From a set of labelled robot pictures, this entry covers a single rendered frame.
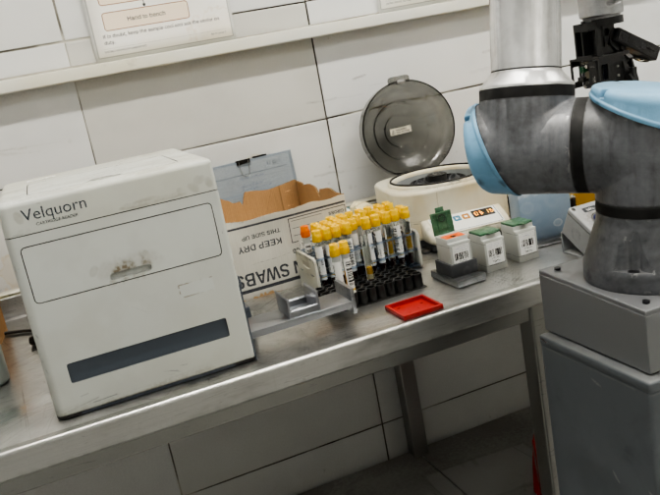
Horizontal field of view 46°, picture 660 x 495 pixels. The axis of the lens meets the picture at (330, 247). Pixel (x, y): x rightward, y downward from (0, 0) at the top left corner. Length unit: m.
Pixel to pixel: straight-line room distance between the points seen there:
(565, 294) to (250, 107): 0.94
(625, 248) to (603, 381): 0.16
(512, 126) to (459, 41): 1.01
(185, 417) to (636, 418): 0.57
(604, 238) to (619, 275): 0.05
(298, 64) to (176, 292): 0.83
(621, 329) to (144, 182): 0.62
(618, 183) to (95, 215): 0.64
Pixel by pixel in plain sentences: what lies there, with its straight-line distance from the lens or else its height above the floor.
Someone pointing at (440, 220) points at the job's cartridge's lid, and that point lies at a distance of 1.32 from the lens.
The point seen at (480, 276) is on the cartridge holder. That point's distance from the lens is 1.29.
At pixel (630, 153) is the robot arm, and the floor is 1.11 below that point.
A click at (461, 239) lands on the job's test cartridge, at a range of 1.29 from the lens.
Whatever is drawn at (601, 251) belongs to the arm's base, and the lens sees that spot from 0.97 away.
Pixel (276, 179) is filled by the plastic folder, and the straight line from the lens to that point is 1.74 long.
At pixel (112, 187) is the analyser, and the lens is 1.04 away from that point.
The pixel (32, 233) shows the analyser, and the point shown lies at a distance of 1.05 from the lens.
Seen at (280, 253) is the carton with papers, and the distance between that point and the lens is 1.42.
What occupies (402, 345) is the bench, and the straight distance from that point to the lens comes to 1.17.
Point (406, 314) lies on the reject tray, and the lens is 1.17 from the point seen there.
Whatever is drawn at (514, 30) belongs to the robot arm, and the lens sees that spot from 0.98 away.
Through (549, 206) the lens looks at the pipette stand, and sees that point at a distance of 1.45.
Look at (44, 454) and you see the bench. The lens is 1.09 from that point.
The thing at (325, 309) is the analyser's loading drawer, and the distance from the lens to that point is 1.16.
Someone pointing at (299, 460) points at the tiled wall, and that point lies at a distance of 1.96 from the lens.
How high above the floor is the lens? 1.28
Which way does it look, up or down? 14 degrees down
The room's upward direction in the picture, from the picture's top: 11 degrees counter-clockwise
